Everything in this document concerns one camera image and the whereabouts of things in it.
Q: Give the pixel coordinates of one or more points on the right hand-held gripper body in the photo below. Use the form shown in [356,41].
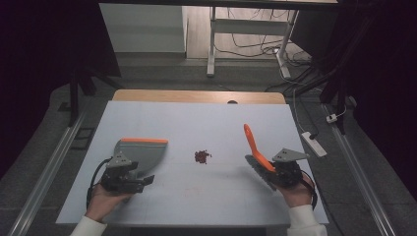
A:
[288,172]

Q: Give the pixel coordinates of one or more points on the person's left hand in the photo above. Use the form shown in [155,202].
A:
[106,200]

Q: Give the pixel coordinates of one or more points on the small white plug adapter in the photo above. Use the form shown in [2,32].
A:
[331,118]

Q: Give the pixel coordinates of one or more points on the metal floor rail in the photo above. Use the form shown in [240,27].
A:
[46,177]
[357,170]

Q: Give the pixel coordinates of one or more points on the person's right hand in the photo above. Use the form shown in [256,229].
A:
[295,196]

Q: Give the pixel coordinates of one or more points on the white power strip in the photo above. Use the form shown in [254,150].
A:
[313,143]

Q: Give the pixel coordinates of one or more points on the orange brush with grey bristles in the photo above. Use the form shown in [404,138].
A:
[255,149]

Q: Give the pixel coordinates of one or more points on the wooden table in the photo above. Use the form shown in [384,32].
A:
[183,96]

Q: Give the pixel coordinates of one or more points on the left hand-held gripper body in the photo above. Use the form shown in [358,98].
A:
[119,178]

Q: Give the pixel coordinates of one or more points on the black stand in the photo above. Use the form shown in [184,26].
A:
[341,98]
[74,95]

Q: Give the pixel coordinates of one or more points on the black curtain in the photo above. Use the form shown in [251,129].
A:
[39,59]
[387,65]

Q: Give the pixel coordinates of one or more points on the pile of red and green beans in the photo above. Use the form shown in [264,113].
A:
[202,156]

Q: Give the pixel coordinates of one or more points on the black rectangular floor frame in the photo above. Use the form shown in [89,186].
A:
[83,137]

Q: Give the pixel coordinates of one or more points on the grey dustpan with orange edge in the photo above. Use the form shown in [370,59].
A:
[147,154]

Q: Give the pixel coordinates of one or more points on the white cabinet panel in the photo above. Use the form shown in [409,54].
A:
[144,28]

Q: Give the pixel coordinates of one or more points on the white desk frame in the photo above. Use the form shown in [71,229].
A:
[249,27]

